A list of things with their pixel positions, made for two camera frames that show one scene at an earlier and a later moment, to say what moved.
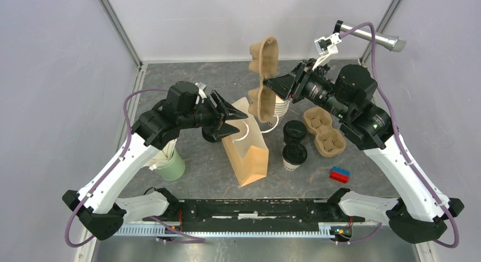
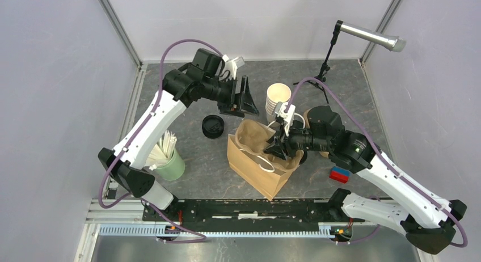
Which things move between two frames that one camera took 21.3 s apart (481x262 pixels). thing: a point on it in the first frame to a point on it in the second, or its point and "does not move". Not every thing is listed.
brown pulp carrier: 264,56 to 251,137
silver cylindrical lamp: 392,42 does not move
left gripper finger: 224,130 to 247,102
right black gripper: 283,85 to 274,148
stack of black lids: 211,133 does not move
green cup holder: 174,169 does not move
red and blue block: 340,174 does not move
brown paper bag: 247,151 to 255,172
